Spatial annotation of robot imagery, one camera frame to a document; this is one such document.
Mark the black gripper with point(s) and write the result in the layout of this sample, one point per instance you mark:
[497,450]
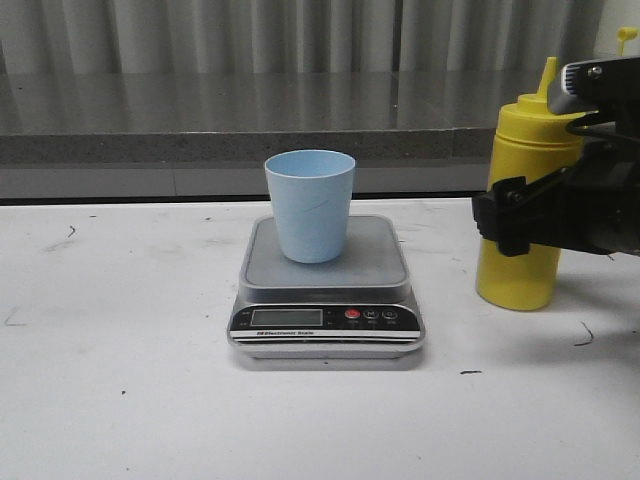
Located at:
[600,204]

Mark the yellow squeeze bottle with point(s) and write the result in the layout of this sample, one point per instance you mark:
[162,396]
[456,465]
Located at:
[530,141]

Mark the light blue plastic cup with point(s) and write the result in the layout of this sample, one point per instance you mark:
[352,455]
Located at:
[310,192]

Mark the silver digital kitchen scale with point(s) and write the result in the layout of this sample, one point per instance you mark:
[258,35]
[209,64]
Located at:
[358,306]

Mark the white container in background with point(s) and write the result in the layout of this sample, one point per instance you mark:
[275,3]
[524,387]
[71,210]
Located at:
[615,15]

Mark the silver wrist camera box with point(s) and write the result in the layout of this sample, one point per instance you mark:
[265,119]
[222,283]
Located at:
[594,85]

